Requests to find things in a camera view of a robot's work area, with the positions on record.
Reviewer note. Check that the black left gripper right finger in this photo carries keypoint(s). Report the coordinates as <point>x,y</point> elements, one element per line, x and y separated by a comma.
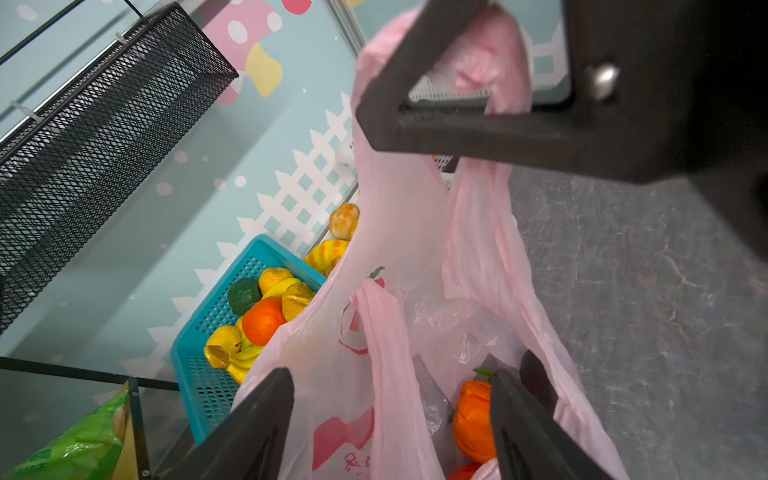
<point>529,443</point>

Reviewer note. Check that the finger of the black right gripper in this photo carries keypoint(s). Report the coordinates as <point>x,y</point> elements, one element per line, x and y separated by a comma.
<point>480,114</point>

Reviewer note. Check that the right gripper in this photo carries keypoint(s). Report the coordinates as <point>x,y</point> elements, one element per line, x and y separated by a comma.
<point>674,88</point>

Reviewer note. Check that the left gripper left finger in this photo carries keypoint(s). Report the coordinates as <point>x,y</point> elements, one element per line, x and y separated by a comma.
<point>249,444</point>

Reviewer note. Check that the orange carrot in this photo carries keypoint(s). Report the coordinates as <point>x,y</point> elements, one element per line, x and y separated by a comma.
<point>472,429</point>

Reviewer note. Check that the dark purple eggplant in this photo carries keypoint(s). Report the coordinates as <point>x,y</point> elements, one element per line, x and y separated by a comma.
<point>534,378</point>

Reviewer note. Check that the red tomato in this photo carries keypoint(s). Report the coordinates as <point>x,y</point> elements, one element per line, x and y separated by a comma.
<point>465,472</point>

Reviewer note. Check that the pink plastic grocery bag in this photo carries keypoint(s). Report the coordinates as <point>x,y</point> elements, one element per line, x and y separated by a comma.
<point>435,281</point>

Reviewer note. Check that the teal plastic fruit basket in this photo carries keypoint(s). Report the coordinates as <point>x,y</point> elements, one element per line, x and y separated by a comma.
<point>208,393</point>

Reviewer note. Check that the banana bunch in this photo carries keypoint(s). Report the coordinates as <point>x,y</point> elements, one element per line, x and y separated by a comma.
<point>228,349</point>

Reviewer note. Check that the white plastic vegetable basket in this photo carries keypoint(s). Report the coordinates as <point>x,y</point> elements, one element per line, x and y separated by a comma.
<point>428,92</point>

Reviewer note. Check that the orange tomato fruit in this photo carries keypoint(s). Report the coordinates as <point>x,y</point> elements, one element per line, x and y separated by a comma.
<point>260,323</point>

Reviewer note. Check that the green avocado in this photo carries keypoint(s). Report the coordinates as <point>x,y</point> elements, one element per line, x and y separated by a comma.
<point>243,294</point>

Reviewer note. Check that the green snack bag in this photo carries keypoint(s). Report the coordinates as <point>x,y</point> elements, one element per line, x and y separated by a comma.
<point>90,449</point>

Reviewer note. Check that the striped yellow bread roll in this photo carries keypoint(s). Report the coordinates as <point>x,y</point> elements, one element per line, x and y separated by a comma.
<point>324,257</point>

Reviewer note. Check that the round beige bread bun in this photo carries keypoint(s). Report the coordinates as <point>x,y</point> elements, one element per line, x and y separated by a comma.
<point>343,221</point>

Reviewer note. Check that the wooden black-frame shelf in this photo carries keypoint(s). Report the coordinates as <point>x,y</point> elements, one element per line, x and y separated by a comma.
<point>72,419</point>

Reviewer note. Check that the black mesh wall basket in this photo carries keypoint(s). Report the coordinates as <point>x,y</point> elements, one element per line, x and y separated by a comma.
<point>67,170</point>

